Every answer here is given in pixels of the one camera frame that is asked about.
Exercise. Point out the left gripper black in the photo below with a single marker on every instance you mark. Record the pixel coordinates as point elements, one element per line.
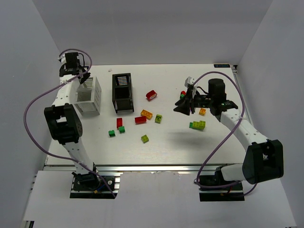
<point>83,75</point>

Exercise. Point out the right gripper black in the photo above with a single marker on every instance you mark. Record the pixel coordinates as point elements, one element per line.
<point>191,102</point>

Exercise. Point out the lime green small brick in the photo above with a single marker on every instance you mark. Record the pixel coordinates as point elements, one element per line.
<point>158,118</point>

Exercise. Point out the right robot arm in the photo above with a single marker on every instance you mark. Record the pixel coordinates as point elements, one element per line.
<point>264,158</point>

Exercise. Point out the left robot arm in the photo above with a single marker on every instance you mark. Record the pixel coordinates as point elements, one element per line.
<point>63,122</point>

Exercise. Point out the red and green brick stack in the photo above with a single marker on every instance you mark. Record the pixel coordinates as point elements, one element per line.
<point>182,94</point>

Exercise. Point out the small orange brick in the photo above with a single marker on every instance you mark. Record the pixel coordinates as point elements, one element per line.
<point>202,112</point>

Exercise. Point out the white slotted container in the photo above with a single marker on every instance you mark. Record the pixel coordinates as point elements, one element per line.
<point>88,99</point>

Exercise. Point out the red rounded flower brick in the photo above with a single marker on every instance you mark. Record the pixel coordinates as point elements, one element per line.
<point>151,95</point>

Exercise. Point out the orange rectangular brick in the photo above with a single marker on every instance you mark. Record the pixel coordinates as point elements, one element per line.
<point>147,114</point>

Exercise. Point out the blue label right corner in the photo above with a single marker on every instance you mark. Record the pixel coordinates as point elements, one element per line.
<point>221,65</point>

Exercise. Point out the red rectangular brick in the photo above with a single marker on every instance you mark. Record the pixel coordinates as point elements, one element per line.
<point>140,119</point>

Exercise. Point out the black slotted container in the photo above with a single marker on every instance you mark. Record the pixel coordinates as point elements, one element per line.
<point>122,92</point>

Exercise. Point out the lime green flat brick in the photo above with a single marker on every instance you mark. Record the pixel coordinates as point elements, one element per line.
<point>144,138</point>

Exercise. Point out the red upright brick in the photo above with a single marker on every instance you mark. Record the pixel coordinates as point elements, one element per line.
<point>119,122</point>

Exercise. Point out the green small brick left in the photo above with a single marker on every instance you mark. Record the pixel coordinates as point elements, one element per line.
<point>111,133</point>

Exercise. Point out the green small brick right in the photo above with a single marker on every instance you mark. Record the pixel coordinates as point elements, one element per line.
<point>121,129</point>

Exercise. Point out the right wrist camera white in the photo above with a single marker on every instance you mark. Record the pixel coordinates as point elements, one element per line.
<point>189,81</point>

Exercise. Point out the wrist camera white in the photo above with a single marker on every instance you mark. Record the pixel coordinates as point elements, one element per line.
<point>62,59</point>
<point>189,81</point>

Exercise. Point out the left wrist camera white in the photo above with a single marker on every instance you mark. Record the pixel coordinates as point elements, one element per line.
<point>62,59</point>

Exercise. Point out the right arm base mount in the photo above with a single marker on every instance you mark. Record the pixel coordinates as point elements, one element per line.
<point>213,188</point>

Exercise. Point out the aluminium table rail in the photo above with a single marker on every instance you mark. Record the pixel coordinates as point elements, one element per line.
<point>121,168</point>

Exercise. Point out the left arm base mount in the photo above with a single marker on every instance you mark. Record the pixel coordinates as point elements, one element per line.
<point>89,187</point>

